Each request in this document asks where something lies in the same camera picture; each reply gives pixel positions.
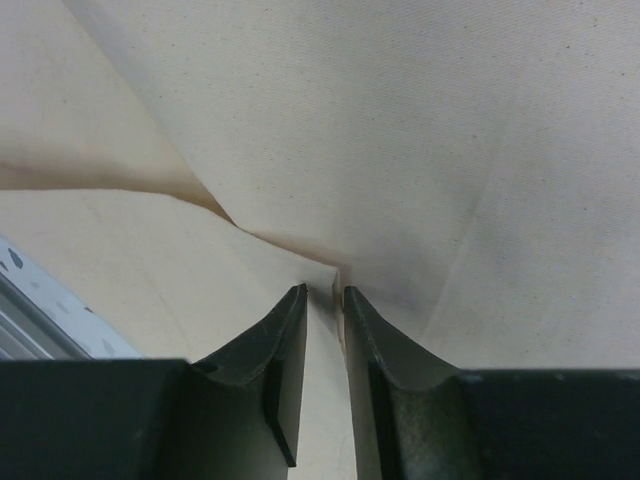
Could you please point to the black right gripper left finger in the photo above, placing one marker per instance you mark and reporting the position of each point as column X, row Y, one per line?
column 252, row 410

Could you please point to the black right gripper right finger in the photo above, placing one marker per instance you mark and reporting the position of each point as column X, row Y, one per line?
column 408, row 414

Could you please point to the beige cloth mat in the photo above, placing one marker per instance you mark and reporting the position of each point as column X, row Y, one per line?
column 471, row 166

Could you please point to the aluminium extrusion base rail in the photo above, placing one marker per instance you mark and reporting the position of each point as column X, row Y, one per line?
column 27, row 333

